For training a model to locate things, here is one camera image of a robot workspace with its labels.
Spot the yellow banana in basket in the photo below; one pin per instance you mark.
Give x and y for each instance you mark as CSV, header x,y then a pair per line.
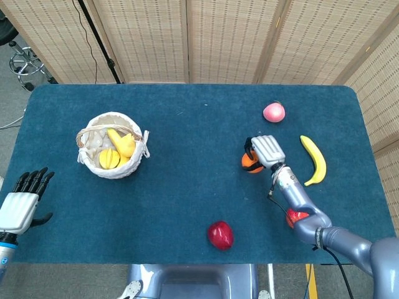
x,y
123,144

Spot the small red fruit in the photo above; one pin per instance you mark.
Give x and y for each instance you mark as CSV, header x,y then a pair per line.
x,y
294,215

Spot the wicker basket with cream liner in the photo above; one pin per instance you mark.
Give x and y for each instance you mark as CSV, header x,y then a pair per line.
x,y
124,171

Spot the office chair base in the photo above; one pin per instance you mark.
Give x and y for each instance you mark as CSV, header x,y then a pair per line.
x,y
29,62

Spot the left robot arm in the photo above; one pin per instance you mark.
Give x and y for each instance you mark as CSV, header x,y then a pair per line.
x,y
5,252

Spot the black stand pole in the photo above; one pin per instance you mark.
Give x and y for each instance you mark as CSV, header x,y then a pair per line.
x,y
103,51

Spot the teal table cloth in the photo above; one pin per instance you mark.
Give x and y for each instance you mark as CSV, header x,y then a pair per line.
x,y
180,193

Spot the pink peach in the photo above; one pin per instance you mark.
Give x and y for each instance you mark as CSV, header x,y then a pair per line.
x,y
273,112

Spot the grey robot torso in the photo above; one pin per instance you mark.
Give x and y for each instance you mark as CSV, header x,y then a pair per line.
x,y
193,280

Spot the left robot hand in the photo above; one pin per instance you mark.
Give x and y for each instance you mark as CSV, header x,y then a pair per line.
x,y
17,211

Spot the ridged yellow starfruit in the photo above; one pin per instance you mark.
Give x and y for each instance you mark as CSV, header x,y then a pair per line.
x,y
109,159

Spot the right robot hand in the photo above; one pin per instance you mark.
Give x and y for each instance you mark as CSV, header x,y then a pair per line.
x,y
268,151

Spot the dark red apple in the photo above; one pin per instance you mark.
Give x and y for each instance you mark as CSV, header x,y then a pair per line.
x,y
220,236

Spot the bamboo folding screen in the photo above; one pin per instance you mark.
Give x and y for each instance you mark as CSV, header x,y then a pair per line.
x,y
218,40

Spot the orange fruit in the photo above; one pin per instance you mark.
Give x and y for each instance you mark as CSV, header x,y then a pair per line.
x,y
247,162

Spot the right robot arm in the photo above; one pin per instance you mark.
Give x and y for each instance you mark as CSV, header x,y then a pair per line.
x,y
299,199

